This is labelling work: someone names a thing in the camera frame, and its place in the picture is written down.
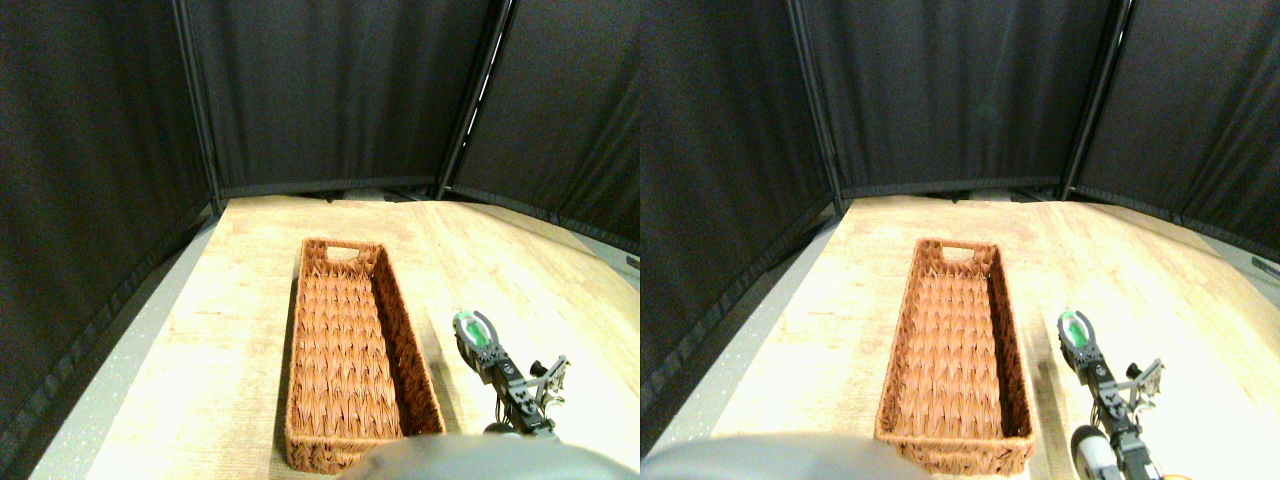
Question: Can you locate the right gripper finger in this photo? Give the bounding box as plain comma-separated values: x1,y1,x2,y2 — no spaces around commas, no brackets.
476,312,504,363
1060,311,1091,370
455,311,489,370
1080,313,1107,363

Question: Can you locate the brown wicker basket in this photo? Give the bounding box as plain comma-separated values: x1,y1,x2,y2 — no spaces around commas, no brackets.
284,238,447,475
875,238,1037,475

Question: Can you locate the black curtain stand pole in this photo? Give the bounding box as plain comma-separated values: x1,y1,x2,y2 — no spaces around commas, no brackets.
172,0,223,214
434,0,517,201
1060,0,1133,201
786,0,843,215

